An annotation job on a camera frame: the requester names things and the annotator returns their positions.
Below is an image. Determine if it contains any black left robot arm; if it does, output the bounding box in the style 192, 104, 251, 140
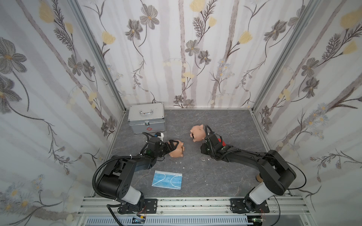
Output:
92, 136, 184, 205

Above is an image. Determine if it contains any pink piggy bank rear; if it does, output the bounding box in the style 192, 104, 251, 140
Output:
190, 124, 206, 142

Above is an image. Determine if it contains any red piggy bank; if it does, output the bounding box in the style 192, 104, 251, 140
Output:
218, 138, 226, 147

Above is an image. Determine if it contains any silver metal first aid case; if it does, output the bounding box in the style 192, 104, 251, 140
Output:
128, 103, 166, 134

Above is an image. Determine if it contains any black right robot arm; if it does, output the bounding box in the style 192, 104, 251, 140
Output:
201, 132, 297, 213

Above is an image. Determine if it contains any small green circuit board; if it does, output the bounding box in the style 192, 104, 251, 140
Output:
132, 216, 146, 224

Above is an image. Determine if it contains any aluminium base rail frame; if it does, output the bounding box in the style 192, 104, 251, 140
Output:
73, 196, 316, 226

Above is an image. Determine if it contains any blue surgical face mask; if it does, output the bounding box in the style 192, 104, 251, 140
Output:
152, 170, 183, 190

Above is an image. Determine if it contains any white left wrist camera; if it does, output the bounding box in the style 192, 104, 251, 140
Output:
155, 132, 164, 141

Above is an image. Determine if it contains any tan piggy bank front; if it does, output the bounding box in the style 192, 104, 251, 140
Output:
169, 140, 185, 158

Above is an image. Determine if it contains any small brown orange-capped bottle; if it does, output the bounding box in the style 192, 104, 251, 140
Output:
255, 174, 264, 183

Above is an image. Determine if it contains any black corrugated left cable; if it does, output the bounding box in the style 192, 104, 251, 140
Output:
92, 155, 142, 201

